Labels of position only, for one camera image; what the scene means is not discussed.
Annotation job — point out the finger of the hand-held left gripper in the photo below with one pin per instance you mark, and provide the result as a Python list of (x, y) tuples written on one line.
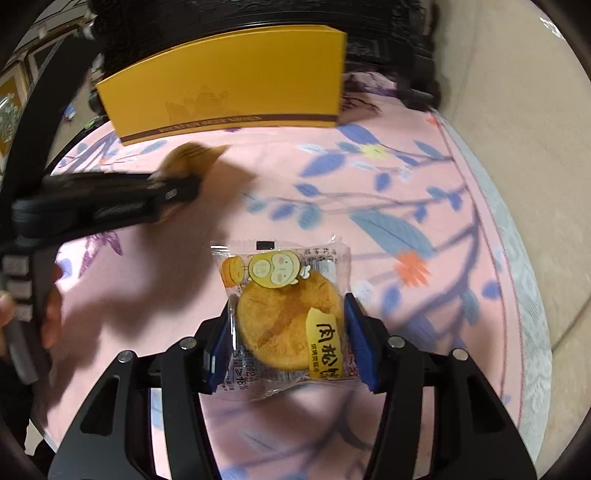
[(115, 203), (55, 115)]

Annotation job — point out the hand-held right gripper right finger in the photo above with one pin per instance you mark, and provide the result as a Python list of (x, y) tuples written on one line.
[(362, 350)]

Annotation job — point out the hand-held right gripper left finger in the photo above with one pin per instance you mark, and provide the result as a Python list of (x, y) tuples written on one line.
[(217, 350)]

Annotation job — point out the round cake clear packet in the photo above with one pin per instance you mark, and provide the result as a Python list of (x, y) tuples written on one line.
[(281, 318)]

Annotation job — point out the tan brown snack packet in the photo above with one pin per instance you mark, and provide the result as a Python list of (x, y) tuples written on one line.
[(189, 159)]

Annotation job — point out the yellow cardboard box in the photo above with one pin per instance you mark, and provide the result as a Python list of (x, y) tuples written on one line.
[(221, 83)]

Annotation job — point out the person's left hand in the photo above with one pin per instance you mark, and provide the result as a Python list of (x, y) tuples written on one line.
[(51, 318)]

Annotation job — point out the gold framed picture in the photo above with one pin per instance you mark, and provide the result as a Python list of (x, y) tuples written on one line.
[(9, 115)]

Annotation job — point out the pink floral tablecloth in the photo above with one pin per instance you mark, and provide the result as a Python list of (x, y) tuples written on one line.
[(286, 161)]

